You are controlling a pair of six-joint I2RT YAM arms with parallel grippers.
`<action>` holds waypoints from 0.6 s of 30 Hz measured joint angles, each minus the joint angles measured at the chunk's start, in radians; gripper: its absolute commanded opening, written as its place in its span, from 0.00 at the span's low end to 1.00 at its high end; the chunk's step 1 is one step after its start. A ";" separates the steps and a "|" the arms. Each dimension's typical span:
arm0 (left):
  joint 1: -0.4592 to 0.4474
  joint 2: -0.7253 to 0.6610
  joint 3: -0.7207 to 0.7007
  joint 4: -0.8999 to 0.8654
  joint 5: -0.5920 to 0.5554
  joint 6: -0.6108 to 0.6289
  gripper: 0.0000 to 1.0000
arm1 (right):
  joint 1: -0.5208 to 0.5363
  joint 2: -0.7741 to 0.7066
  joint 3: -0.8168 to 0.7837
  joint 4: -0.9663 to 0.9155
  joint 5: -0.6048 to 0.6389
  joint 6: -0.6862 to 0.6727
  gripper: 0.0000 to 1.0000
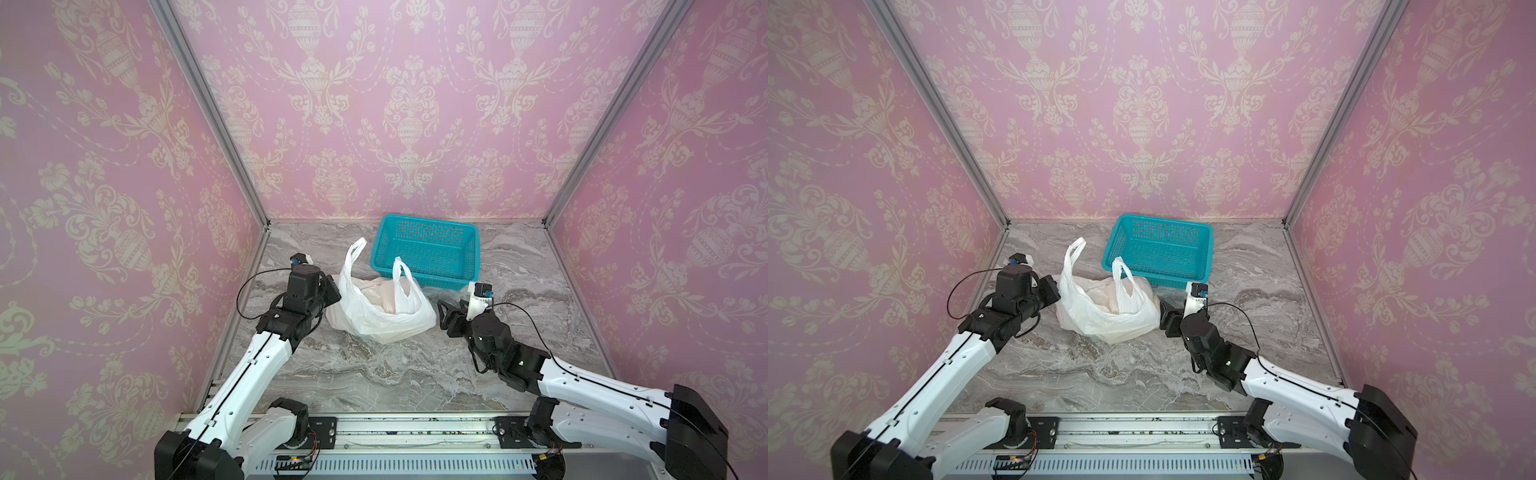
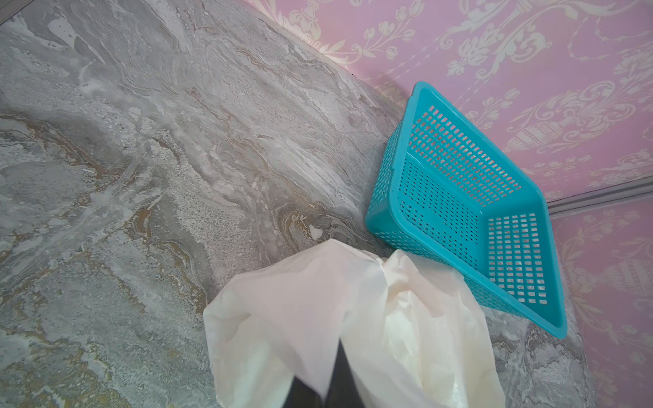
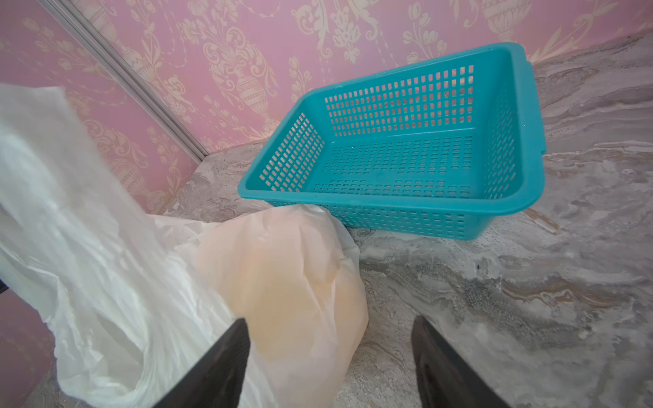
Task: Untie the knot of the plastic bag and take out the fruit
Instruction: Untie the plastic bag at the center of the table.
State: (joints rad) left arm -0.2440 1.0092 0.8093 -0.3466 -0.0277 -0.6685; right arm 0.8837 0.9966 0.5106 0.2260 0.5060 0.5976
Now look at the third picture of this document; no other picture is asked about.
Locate teal plastic basket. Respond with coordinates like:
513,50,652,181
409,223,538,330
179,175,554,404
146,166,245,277
238,42,546,241

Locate left aluminium corner post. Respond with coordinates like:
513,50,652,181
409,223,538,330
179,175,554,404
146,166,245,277
39,0,209,163

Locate white plastic bag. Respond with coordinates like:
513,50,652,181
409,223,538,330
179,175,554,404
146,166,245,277
1,84,368,407

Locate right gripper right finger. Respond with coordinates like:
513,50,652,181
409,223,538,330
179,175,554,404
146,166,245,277
411,316,508,408

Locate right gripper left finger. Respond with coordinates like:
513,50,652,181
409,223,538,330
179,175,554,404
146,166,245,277
155,318,251,408

